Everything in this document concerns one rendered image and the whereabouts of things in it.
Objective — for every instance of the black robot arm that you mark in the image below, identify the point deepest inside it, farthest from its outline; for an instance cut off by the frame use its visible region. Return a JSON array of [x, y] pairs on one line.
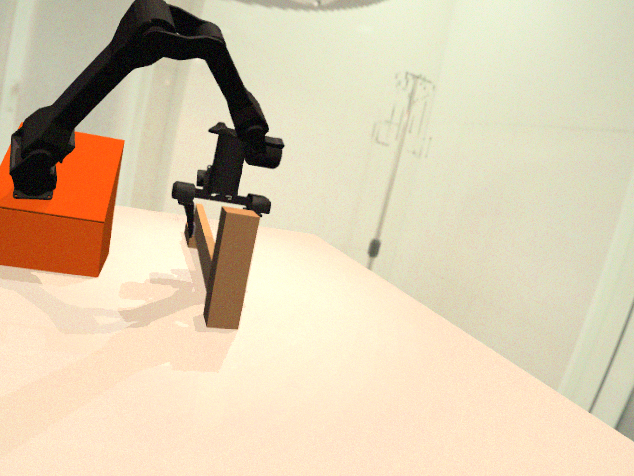
[[146, 33]]

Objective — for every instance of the long tan wooden bar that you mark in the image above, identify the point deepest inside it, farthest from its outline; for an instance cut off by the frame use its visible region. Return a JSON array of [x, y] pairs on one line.
[[204, 242]]

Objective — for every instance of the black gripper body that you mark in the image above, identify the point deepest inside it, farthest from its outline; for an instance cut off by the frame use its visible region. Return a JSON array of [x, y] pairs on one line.
[[224, 181]]

